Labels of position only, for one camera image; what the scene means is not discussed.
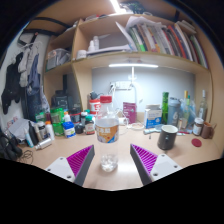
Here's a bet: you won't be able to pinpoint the white bottle blue label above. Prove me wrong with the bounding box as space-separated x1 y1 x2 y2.
62 113 77 139

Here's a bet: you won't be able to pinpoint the light blue hairbrush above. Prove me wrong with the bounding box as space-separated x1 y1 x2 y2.
143 128 164 136

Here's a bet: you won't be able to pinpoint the clear drink bottle red cap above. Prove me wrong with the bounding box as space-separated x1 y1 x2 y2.
94 95 120 173

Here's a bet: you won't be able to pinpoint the red and white canister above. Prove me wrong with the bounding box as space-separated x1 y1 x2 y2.
88 98 102 116

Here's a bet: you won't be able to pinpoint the wooden shelf unit with books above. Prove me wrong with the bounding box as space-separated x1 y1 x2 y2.
43 9 216 101

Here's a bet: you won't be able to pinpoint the hanging dark clothes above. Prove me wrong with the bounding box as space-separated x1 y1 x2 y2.
0 46 46 123

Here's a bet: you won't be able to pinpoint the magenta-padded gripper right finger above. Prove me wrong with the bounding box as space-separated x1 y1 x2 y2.
129 143 184 186

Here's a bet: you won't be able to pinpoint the green plastic bottle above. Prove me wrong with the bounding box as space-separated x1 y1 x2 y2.
50 107 65 137

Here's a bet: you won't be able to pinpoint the white LED bar lamp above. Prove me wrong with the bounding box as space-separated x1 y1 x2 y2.
108 62 160 104

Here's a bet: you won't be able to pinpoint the ceiling tube light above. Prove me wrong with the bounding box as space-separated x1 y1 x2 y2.
109 0 123 14

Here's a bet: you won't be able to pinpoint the black mug white inside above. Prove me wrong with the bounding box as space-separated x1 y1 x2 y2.
156 124 179 151

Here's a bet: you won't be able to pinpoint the black bag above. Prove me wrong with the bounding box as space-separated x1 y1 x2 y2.
50 89 69 111

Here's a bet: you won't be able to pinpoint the white wall power outlet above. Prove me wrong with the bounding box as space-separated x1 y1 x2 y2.
114 81 131 91

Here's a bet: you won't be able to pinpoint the white and blue carton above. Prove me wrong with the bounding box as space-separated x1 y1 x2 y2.
143 104 163 130

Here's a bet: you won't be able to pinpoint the tall green box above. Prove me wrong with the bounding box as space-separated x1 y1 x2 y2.
161 91 170 125

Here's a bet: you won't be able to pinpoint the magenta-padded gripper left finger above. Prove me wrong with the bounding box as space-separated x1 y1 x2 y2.
44 144 96 187

